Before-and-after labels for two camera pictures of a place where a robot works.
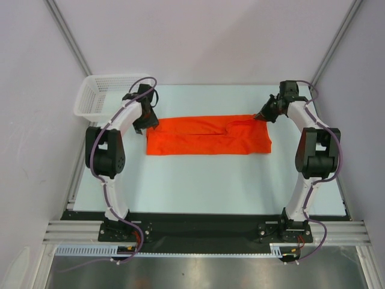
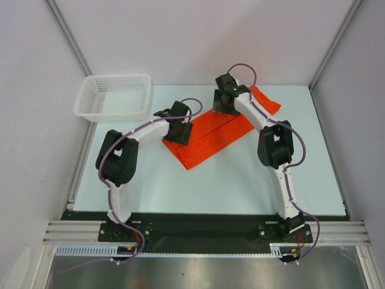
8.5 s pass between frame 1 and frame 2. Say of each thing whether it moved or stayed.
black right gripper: moved
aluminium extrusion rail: stayed
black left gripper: moved
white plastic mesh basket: stayed
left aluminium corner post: stayed
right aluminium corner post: stayed
